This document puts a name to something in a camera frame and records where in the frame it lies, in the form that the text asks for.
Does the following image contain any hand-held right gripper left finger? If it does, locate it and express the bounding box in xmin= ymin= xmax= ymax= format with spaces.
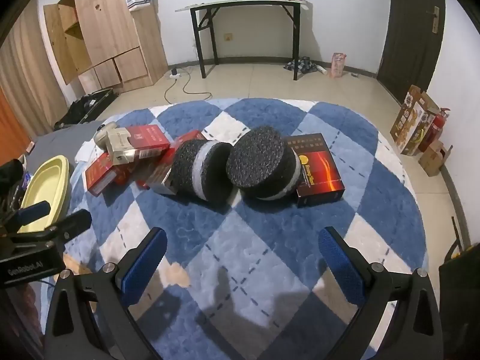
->
xmin=44 ymin=227 xmax=168 ymax=360

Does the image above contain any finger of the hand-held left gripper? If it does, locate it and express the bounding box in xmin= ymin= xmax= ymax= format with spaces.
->
xmin=5 ymin=209 xmax=93 ymax=249
xmin=3 ymin=200 xmax=52 ymax=234

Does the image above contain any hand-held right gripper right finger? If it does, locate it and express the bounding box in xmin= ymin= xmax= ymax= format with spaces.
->
xmin=318 ymin=226 xmax=443 ymax=360

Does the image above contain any yellow plastic basin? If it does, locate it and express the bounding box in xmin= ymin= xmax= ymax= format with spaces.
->
xmin=17 ymin=155 xmax=71 ymax=233

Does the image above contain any red silver cigarette box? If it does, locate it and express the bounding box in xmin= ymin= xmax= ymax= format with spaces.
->
xmin=136 ymin=130 xmax=208 ymax=196

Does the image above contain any dark box orange print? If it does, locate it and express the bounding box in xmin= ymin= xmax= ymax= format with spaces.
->
xmin=285 ymin=133 xmax=345 ymax=207

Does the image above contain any black foam disc white band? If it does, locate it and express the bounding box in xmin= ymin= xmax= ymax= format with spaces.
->
xmin=226 ymin=127 xmax=302 ymax=201
xmin=170 ymin=140 xmax=234 ymax=206

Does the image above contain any red lantern print cigarette box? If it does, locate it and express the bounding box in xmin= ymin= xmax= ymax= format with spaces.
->
xmin=125 ymin=124 xmax=172 ymax=159

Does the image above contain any white cloth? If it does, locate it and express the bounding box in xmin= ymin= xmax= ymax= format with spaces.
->
xmin=74 ymin=139 xmax=101 ymax=164

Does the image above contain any blue checked blanket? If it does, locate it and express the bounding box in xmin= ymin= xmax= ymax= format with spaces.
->
xmin=62 ymin=97 xmax=430 ymax=360

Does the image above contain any orange curtain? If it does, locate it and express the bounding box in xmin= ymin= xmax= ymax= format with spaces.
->
xmin=0 ymin=90 xmax=31 ymax=166

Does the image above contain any black case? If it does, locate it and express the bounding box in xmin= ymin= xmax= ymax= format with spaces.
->
xmin=53 ymin=88 xmax=115 ymax=130

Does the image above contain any dark object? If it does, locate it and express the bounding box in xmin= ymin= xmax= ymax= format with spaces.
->
xmin=439 ymin=215 xmax=480 ymax=360

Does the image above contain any small brown cardboard box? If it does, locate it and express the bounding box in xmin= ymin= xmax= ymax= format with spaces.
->
xmin=418 ymin=140 xmax=454 ymax=177

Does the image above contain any printed cardboard box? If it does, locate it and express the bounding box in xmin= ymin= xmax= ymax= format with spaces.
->
xmin=390 ymin=84 xmax=440 ymax=156

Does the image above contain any red fire extinguisher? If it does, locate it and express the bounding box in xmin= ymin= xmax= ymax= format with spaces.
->
xmin=418 ymin=107 xmax=451 ymax=153

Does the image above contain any wooden wardrobe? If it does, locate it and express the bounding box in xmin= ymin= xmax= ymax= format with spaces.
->
xmin=43 ymin=0 xmax=169 ymax=92

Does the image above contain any pink box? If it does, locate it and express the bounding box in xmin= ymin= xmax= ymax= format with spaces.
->
xmin=330 ymin=52 xmax=347 ymax=79

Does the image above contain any pile of clothes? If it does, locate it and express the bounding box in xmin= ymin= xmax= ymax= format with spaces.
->
xmin=283 ymin=56 xmax=319 ymax=74

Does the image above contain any dark door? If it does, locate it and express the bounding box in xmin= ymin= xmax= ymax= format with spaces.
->
xmin=376 ymin=0 xmax=446 ymax=102

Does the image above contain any black folding table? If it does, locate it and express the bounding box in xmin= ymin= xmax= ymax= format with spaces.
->
xmin=175 ymin=0 xmax=312 ymax=80

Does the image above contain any power cable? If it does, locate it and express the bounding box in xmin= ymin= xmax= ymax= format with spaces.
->
xmin=163 ymin=68 xmax=212 ymax=103

